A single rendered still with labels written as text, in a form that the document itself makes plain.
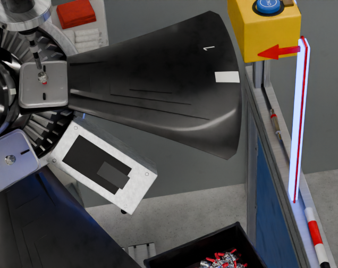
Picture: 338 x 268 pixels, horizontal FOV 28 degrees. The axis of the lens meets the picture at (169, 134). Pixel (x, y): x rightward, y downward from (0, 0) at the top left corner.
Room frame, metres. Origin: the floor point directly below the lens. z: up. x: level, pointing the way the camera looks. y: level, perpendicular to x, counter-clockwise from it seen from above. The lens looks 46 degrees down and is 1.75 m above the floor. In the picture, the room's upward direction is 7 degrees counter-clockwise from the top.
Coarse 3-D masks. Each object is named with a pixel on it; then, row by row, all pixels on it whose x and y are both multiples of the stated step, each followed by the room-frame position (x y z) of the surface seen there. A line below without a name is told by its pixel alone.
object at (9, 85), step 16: (0, 64) 0.67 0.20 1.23; (16, 64) 0.73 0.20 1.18; (0, 80) 0.63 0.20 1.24; (16, 80) 0.68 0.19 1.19; (0, 96) 0.62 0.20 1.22; (16, 96) 0.65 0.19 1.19; (0, 112) 0.61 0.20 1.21; (16, 112) 0.65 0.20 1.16; (0, 128) 0.60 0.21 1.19; (16, 128) 0.67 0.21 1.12
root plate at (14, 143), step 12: (12, 132) 0.65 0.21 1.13; (0, 144) 0.63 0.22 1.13; (12, 144) 0.64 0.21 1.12; (24, 144) 0.65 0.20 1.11; (0, 156) 0.61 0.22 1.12; (24, 156) 0.63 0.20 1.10; (36, 156) 0.64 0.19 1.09; (0, 168) 0.60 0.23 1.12; (12, 168) 0.61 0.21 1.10; (24, 168) 0.61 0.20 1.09; (36, 168) 0.62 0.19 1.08; (0, 180) 0.58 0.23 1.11; (12, 180) 0.59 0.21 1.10
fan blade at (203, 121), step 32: (160, 32) 0.75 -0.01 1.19; (192, 32) 0.75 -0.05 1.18; (224, 32) 0.74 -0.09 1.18; (96, 64) 0.70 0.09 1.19; (128, 64) 0.70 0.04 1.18; (160, 64) 0.69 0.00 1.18; (192, 64) 0.69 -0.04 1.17; (224, 64) 0.69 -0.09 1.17; (96, 96) 0.64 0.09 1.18; (128, 96) 0.64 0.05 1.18; (160, 96) 0.64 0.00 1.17; (192, 96) 0.64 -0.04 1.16; (224, 96) 0.64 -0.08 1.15; (160, 128) 0.60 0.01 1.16; (192, 128) 0.60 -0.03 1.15; (224, 128) 0.60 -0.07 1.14
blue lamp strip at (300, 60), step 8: (304, 48) 0.68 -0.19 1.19; (296, 80) 0.70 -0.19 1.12; (296, 88) 0.69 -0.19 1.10; (296, 96) 0.69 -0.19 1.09; (296, 104) 0.69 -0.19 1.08; (296, 112) 0.69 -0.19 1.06; (296, 120) 0.68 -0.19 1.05; (296, 128) 0.68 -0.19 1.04; (296, 136) 0.68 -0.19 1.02; (296, 144) 0.68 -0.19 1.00; (296, 152) 0.68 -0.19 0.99
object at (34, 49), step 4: (32, 40) 0.67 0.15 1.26; (32, 44) 0.67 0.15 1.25; (36, 44) 0.67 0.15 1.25; (32, 48) 0.67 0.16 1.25; (36, 48) 0.67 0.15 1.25; (32, 52) 0.67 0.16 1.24; (36, 52) 0.67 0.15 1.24; (36, 56) 0.67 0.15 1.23; (36, 60) 0.67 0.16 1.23; (36, 64) 0.67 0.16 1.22; (40, 64) 0.67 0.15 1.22; (40, 68) 0.67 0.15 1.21
